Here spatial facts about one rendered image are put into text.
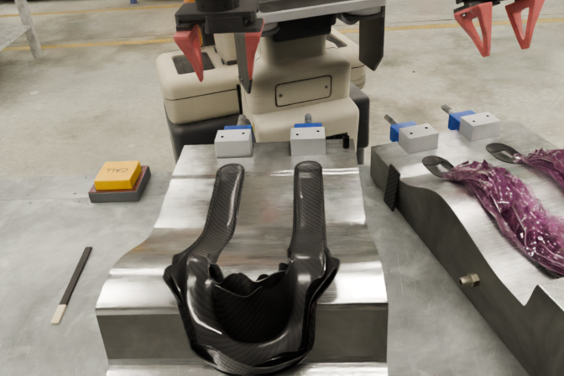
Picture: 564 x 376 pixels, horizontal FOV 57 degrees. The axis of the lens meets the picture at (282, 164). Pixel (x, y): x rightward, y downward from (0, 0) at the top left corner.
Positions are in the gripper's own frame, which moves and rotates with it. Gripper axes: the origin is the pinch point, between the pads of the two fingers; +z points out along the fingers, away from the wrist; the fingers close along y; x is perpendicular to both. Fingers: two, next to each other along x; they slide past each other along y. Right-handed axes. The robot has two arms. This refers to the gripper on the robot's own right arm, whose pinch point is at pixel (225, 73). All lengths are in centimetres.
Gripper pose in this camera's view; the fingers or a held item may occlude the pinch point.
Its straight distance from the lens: 73.5
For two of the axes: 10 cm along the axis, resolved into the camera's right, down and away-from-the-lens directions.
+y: 10.0, -0.3, -0.6
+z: 0.6, 8.6, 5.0
